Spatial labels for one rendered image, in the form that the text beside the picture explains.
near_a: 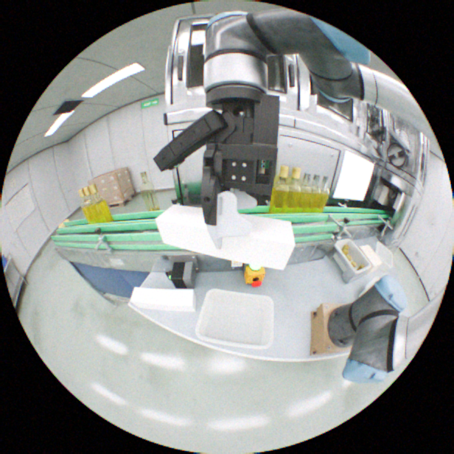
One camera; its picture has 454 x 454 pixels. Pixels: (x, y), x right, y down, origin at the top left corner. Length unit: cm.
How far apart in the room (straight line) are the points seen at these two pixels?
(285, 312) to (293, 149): 70
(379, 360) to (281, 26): 42
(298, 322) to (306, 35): 64
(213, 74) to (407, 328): 43
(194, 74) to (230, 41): 57
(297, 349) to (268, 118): 57
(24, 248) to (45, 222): 120
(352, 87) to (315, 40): 12
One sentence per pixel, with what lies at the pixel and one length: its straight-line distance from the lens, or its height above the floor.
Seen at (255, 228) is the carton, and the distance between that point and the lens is 21.
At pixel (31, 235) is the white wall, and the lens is 552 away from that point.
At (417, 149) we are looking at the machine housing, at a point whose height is 163.
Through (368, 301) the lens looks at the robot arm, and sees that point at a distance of 40.
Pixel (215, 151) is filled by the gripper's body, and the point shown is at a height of 123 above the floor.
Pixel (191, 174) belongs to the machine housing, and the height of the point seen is 109.
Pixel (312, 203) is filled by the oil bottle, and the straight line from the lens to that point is 67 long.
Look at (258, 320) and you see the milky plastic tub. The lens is 51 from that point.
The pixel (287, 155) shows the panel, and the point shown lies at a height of 119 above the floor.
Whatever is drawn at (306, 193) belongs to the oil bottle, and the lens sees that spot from 61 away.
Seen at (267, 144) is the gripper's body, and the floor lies 124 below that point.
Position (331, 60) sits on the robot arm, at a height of 136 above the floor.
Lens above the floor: 124
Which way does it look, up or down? 36 degrees down
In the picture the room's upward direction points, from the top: straight up
